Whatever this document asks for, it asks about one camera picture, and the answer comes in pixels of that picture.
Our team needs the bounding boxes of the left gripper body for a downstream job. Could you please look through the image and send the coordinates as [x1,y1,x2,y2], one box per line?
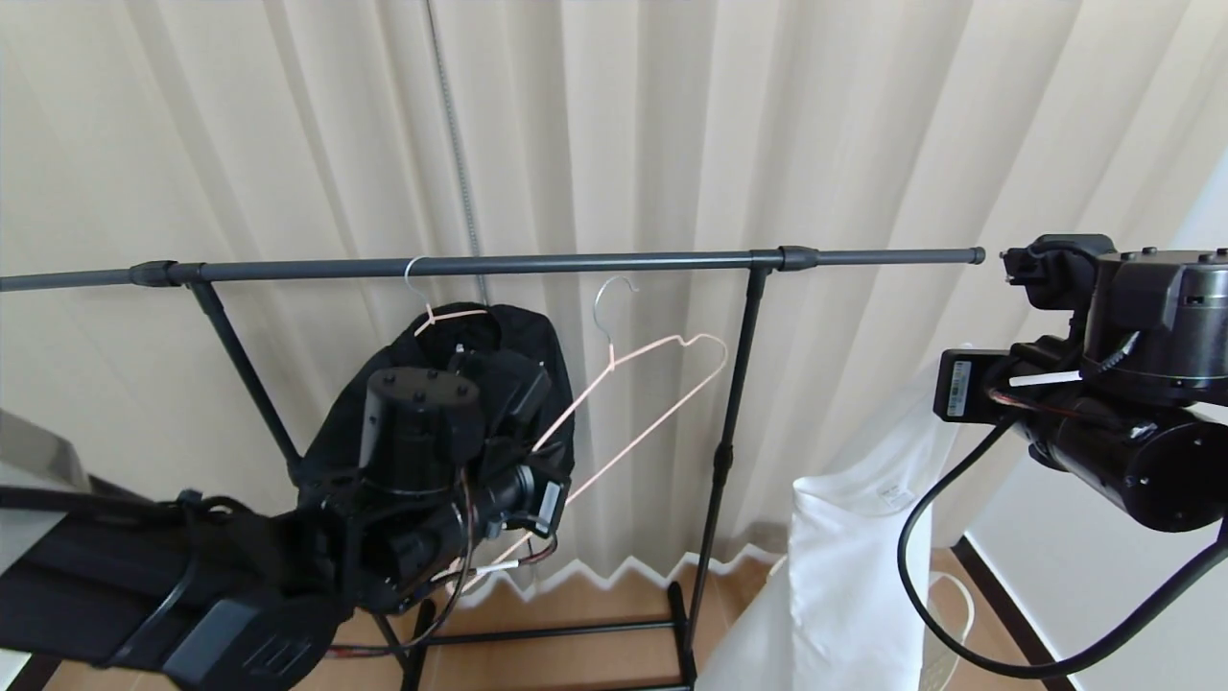
[480,459,572,538]

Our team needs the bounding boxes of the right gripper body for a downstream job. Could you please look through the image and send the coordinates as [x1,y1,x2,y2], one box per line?
[933,345,1033,428]

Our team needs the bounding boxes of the black shorts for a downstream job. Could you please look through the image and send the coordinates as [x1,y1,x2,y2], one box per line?
[288,302,577,500]

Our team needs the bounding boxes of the pink clothes hanger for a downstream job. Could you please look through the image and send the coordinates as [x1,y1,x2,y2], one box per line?
[446,276,728,598]
[405,257,490,337]

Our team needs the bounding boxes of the white garment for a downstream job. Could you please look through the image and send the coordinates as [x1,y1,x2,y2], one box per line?
[696,345,975,691]

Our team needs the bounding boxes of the white laundry basket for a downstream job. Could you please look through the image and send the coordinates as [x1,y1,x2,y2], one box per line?
[919,571,978,691]

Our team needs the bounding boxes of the black clothes rack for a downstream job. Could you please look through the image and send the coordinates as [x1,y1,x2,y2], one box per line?
[0,247,986,691]

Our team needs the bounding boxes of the beige curtain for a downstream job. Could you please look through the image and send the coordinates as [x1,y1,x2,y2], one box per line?
[0,0,1228,596]

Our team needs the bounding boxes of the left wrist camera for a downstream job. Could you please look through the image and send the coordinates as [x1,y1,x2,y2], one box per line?
[451,347,553,428]

